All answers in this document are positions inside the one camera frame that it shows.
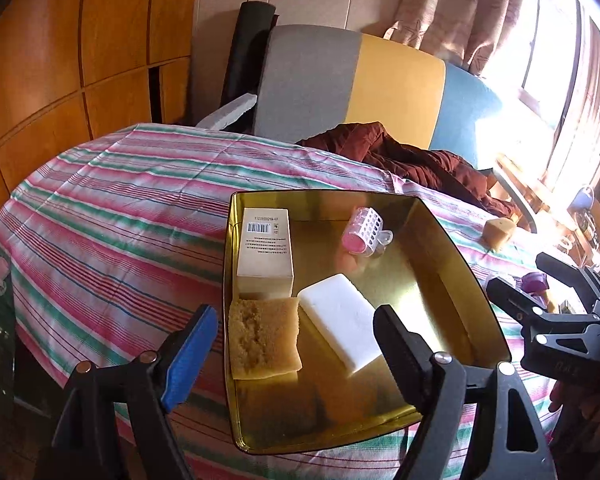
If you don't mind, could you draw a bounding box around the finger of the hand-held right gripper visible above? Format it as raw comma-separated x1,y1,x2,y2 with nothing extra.
486,277,600,336
536,252,600,307

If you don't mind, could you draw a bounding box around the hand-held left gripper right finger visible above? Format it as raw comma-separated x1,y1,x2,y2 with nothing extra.
374,304,556,480

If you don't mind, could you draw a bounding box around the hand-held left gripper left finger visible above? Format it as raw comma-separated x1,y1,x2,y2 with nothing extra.
40,304,219,480

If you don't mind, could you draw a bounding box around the yellow sponge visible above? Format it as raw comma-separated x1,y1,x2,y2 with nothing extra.
228,296,303,381

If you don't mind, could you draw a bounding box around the white foam block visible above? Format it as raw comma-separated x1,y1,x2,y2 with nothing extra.
298,273,385,376

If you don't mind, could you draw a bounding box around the gold metal tray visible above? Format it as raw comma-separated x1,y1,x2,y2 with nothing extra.
222,190,512,456

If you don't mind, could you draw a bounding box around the person's right hand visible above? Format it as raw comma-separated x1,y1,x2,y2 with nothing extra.
549,384,600,442

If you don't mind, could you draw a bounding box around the purple plastic object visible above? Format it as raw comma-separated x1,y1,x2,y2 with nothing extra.
522,271,551,311

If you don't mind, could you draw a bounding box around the yellow sponge cube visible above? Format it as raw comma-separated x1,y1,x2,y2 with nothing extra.
482,217,515,252

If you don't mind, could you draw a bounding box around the round wooden table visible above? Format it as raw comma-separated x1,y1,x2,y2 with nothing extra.
495,155,576,221

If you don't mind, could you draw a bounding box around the beige cardboard box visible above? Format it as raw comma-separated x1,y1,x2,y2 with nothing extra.
236,207,295,297

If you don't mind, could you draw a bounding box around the striped blanket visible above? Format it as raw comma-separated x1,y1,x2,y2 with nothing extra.
0,122,561,480

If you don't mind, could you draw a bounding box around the brown quilted jacket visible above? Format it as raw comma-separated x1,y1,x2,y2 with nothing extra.
297,121,523,218

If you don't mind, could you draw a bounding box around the sheer striped curtain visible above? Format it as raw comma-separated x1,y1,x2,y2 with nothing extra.
545,10,600,186

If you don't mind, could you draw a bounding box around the window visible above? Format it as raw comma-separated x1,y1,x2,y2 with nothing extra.
520,0,596,126

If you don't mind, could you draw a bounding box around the grey yellow blue sofa chair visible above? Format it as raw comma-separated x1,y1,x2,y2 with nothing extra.
195,24,537,233

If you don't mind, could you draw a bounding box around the beige patterned curtain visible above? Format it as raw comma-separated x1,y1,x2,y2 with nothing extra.
384,0,546,78

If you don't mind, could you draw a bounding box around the black rolled mat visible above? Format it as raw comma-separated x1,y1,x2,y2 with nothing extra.
220,0,278,108

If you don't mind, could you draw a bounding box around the wooden wardrobe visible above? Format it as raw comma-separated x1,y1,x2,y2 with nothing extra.
0,0,201,256

